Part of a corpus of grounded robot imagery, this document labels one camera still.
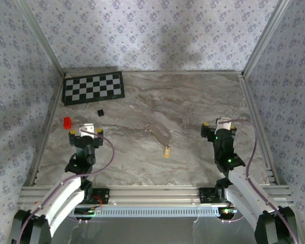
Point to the yellow key tag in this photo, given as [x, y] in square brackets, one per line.
[167, 152]

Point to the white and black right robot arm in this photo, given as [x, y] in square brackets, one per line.
[244, 193]

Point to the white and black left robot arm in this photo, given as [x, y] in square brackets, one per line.
[63, 198]

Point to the small red block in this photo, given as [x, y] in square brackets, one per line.
[67, 123]

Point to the small black block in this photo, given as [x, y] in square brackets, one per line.
[100, 113]

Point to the black and grey chessboard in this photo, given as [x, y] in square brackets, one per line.
[94, 87]

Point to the small circuit board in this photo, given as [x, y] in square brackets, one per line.
[87, 211]
[228, 211]

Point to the aluminium table edge rail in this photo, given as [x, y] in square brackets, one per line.
[256, 127]
[47, 127]

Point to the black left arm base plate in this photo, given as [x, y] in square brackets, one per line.
[101, 196]

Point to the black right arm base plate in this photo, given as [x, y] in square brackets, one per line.
[207, 195]

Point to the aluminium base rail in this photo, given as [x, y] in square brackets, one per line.
[152, 194]

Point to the aluminium frame post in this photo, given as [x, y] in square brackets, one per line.
[265, 35]
[42, 38]

